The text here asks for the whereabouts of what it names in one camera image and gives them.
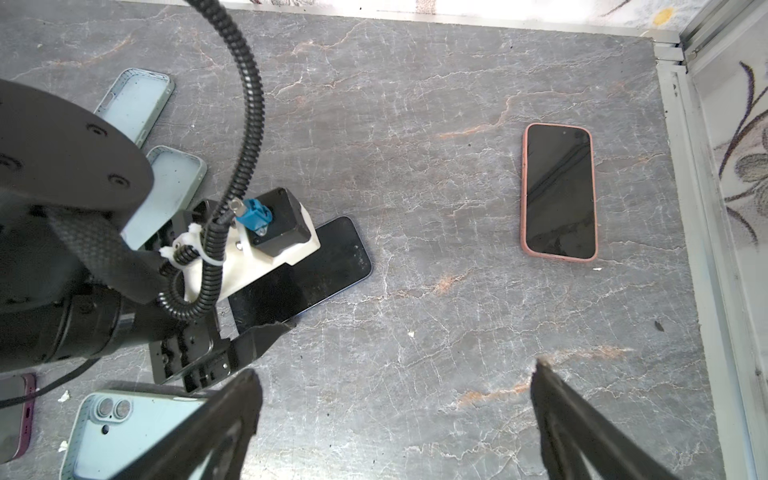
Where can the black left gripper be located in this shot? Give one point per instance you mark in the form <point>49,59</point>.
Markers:
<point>198,355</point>

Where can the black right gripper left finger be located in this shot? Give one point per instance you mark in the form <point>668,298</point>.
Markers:
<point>215,437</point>

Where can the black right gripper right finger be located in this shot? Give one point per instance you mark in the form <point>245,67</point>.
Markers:
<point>573,435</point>

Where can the pink phone case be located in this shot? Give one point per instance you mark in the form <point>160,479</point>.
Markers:
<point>523,198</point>

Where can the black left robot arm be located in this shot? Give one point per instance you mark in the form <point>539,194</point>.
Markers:
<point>71,288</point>

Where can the light blue phone face down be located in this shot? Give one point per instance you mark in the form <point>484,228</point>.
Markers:
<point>114,428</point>

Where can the blue-edged black phone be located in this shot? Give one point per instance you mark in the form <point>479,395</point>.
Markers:
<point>288,291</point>

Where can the light blue case near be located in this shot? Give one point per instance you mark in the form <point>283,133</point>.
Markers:
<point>177,177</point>

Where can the light blue case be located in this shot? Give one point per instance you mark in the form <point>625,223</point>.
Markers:
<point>177,177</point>
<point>135,101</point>

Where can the purple-edged black phone near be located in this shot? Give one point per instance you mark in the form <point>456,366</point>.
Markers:
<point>16,421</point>

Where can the light blue case far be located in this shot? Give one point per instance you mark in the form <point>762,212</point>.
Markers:
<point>135,101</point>

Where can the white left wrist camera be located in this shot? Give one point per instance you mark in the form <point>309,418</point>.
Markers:
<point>275,230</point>

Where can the aluminium corner frame post right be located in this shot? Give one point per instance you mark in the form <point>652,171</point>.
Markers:
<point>709,28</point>

